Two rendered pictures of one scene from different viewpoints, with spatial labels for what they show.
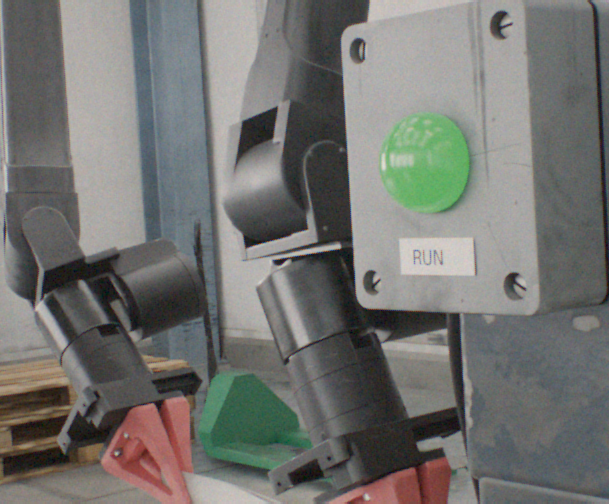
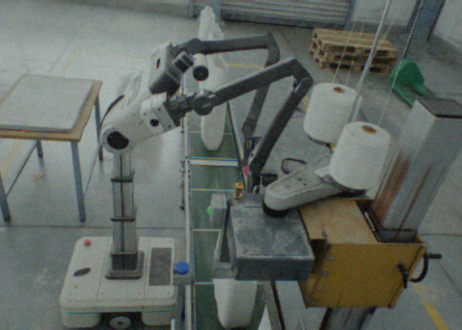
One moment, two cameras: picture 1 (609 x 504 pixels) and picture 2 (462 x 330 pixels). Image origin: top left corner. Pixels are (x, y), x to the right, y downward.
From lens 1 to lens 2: 119 cm
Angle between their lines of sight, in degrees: 42
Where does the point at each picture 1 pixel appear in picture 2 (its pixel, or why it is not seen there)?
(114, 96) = not seen: outside the picture
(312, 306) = (250, 181)
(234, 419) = (401, 75)
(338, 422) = not seen: hidden behind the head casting
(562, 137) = (216, 217)
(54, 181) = (252, 122)
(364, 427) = not seen: hidden behind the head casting
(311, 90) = (258, 156)
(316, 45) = (261, 150)
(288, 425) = (420, 82)
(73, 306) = (246, 144)
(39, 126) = (255, 109)
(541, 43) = (215, 210)
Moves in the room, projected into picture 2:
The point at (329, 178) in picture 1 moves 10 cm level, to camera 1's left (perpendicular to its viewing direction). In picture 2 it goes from (256, 168) to (234, 158)
